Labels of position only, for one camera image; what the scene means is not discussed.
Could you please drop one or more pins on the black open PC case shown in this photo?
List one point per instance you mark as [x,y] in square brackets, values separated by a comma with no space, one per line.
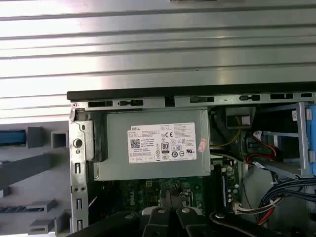
[123,95]

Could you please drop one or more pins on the grey optical drive cage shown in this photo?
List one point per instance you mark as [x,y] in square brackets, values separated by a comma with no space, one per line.
[302,138]

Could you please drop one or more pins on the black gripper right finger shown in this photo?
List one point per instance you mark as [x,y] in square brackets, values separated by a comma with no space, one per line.
[187,222]

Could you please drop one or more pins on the grey power supply unit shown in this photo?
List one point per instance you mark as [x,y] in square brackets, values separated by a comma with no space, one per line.
[118,148]

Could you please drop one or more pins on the green motherboard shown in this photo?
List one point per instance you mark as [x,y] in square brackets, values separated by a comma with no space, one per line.
[138,195]

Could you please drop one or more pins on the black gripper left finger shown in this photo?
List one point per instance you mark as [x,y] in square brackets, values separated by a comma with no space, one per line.
[155,222]

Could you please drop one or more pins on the grey parts rack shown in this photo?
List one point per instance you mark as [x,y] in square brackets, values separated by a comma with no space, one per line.
[29,197]

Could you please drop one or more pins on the blue plastic drive latch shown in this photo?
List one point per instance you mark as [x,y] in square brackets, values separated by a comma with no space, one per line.
[311,128]

